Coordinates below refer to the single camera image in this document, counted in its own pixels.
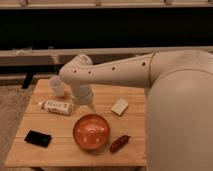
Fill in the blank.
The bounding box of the translucent plastic cup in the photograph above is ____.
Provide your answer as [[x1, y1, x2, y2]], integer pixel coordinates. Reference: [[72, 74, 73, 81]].
[[48, 76, 65, 97]]

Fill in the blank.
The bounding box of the white plastic bottle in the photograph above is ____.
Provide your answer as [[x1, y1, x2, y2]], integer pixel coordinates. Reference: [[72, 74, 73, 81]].
[[38, 100, 72, 116]]

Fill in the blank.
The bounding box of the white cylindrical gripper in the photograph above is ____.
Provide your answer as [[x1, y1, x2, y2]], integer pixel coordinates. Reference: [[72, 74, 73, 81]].
[[70, 84, 95, 112]]

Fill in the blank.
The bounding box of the black rectangular pouch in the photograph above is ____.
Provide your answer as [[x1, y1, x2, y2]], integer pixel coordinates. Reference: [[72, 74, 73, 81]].
[[24, 130, 52, 147]]

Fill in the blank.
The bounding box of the orange bowl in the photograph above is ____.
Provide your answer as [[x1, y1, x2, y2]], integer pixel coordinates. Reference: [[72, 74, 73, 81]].
[[73, 114, 110, 150]]

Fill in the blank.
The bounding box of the white sponge block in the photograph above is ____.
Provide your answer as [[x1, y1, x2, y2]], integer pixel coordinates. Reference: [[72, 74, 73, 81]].
[[111, 99, 129, 116]]

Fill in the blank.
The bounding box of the long wooden bench rail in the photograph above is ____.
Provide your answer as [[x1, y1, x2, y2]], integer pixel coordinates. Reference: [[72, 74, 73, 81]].
[[0, 46, 213, 66]]

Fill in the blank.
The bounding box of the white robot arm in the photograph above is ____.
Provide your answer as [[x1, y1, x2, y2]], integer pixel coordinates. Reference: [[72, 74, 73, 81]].
[[59, 50, 213, 171]]

